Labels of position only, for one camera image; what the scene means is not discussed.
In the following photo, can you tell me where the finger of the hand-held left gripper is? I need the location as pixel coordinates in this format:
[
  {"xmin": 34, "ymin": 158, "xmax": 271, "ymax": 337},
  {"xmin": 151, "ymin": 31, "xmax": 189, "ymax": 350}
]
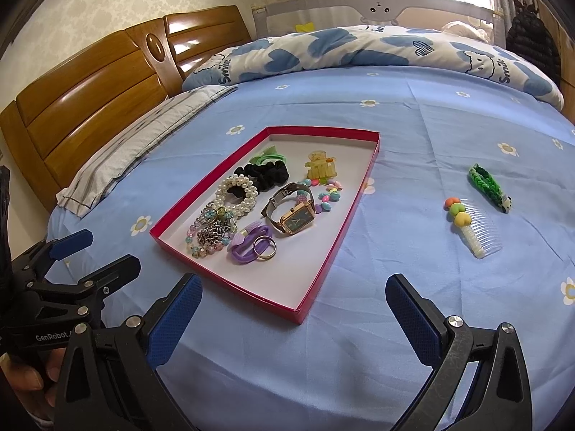
[
  {"xmin": 14, "ymin": 230, "xmax": 94, "ymax": 280},
  {"xmin": 67, "ymin": 255, "xmax": 142, "ymax": 329}
]

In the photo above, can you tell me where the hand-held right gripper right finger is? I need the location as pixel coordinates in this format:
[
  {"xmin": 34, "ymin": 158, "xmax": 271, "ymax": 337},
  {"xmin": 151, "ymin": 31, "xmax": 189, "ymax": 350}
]
[{"xmin": 385, "ymin": 273, "xmax": 533, "ymax": 431}]

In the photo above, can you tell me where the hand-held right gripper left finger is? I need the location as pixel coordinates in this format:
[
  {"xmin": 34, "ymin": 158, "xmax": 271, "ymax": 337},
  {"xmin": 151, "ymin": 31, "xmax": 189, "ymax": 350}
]
[{"xmin": 54, "ymin": 273, "xmax": 204, "ymax": 431}]

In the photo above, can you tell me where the pastel crystal bead bracelet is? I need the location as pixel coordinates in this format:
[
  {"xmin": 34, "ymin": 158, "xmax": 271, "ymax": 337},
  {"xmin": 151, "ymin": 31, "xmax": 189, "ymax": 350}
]
[{"xmin": 186, "ymin": 204, "xmax": 239, "ymax": 260}]

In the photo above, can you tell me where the silver chain bracelet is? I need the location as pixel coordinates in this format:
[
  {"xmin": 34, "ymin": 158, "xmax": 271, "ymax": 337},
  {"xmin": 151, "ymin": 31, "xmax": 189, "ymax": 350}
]
[{"xmin": 198, "ymin": 221, "xmax": 234, "ymax": 247}]

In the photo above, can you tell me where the metal ring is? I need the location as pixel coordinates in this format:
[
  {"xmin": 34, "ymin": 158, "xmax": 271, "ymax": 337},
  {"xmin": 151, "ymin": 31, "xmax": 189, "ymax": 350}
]
[{"xmin": 252, "ymin": 236, "xmax": 278, "ymax": 261}]

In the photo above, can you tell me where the white pearl bracelet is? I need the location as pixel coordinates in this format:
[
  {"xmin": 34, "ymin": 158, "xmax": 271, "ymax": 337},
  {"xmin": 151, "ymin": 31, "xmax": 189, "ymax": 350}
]
[{"xmin": 218, "ymin": 174, "xmax": 260, "ymax": 218}]

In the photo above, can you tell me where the pastel candy bead bracelet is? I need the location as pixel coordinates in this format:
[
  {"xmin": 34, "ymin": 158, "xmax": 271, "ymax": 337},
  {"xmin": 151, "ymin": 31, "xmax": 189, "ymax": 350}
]
[{"xmin": 294, "ymin": 179, "xmax": 346, "ymax": 214}]

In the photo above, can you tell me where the gold watch with mesh band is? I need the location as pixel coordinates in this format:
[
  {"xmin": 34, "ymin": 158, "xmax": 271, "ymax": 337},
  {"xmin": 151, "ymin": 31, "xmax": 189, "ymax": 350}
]
[{"xmin": 262, "ymin": 182, "xmax": 317, "ymax": 237}]

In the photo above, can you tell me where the black scrunchie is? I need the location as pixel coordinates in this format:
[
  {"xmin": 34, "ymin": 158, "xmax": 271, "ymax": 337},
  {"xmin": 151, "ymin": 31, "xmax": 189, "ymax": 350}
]
[{"xmin": 233, "ymin": 159, "xmax": 293, "ymax": 191}]

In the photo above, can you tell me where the red cardboard box tray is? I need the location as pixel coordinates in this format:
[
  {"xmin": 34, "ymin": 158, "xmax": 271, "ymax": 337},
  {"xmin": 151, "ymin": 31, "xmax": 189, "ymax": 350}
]
[{"xmin": 149, "ymin": 126, "xmax": 382, "ymax": 325}]

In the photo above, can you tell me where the person's left hand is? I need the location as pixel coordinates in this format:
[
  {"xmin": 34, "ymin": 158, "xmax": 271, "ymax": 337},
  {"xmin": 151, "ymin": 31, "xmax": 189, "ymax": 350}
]
[{"xmin": 0, "ymin": 348, "xmax": 68, "ymax": 414}]

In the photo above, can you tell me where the clear comb with coloured balls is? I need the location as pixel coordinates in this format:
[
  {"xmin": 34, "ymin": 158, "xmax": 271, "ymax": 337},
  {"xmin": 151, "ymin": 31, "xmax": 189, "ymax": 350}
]
[{"xmin": 445, "ymin": 195, "xmax": 504, "ymax": 260}]

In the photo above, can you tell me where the grey striped pillow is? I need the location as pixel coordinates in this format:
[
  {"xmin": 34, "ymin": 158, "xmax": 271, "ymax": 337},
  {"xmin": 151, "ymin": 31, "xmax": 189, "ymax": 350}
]
[{"xmin": 56, "ymin": 84, "xmax": 239, "ymax": 218}]

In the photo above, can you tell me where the wooden headboard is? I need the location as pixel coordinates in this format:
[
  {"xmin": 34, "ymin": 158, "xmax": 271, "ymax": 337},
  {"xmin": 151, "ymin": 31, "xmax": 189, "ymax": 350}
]
[{"xmin": 0, "ymin": 5, "xmax": 252, "ymax": 214}]

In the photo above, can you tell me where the yellow transparent hair claw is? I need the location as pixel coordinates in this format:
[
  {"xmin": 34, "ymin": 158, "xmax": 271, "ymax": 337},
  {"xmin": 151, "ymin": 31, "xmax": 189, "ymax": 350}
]
[{"xmin": 304, "ymin": 150, "xmax": 339, "ymax": 181}]

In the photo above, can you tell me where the blue floral bed sheet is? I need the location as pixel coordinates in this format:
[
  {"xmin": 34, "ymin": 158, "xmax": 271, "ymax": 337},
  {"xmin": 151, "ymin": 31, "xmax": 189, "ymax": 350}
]
[{"xmin": 45, "ymin": 65, "xmax": 575, "ymax": 431}]

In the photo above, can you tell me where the white duvet with blue hearts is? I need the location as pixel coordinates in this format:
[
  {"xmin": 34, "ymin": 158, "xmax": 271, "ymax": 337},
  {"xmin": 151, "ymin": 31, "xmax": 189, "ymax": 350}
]
[{"xmin": 182, "ymin": 24, "xmax": 566, "ymax": 111}]

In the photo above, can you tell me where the wooden cabinet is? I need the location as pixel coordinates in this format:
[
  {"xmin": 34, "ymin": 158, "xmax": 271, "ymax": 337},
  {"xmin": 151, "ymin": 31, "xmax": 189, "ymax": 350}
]
[{"xmin": 537, "ymin": 0, "xmax": 575, "ymax": 126}]

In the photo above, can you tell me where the beige plush cloth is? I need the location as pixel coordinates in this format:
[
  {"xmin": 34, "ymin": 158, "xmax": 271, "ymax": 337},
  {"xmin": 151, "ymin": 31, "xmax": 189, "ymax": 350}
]
[{"xmin": 442, "ymin": 20, "xmax": 495, "ymax": 46}]

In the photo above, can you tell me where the black puffer jacket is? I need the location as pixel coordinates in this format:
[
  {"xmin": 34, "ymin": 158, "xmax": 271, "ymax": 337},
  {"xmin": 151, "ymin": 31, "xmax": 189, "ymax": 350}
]
[{"xmin": 505, "ymin": 0, "xmax": 562, "ymax": 88}]

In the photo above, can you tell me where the purple hair tie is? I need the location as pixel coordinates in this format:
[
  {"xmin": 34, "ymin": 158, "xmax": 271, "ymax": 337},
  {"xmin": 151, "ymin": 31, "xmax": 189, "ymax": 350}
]
[{"xmin": 227, "ymin": 220, "xmax": 276, "ymax": 265}]

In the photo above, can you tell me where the green braided bracelet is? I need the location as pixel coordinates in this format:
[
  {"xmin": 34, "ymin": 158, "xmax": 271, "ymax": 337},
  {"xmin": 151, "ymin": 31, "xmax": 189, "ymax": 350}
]
[{"xmin": 467, "ymin": 164, "xmax": 515, "ymax": 215}]

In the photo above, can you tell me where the green hair tie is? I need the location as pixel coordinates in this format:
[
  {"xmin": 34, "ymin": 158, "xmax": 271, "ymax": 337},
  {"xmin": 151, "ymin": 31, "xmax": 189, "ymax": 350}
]
[{"xmin": 249, "ymin": 144, "xmax": 288, "ymax": 167}]

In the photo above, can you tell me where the grey bed rail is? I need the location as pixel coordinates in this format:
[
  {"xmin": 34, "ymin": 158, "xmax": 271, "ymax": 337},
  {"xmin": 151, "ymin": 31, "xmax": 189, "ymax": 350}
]
[{"xmin": 252, "ymin": 0, "xmax": 506, "ymax": 48}]

